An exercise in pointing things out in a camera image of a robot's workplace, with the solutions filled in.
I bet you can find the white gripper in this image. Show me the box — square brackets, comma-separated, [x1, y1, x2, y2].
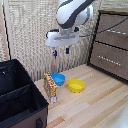
[45, 27, 81, 59]

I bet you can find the colorful patterned snack box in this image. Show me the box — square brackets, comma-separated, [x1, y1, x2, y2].
[43, 72, 59, 105]

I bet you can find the brown drawer with dark rim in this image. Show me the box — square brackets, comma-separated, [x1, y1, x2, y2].
[94, 12, 128, 52]

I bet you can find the silver drawer handle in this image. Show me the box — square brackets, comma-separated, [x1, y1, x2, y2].
[96, 54, 122, 67]
[109, 28, 128, 36]

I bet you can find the dark wooden drawer cabinet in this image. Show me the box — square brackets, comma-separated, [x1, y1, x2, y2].
[86, 9, 128, 84]

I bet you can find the blue bowl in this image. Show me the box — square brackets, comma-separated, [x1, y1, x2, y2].
[50, 72, 67, 87]

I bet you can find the yellow bowl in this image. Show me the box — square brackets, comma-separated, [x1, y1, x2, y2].
[67, 78, 87, 94]

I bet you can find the woven beige folding screen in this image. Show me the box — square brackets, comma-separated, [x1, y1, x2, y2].
[0, 0, 128, 83]

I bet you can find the black fabric storage box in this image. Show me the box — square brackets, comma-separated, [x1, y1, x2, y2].
[0, 58, 50, 128]

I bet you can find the black cable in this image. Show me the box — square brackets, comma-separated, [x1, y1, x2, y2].
[78, 16, 128, 38]

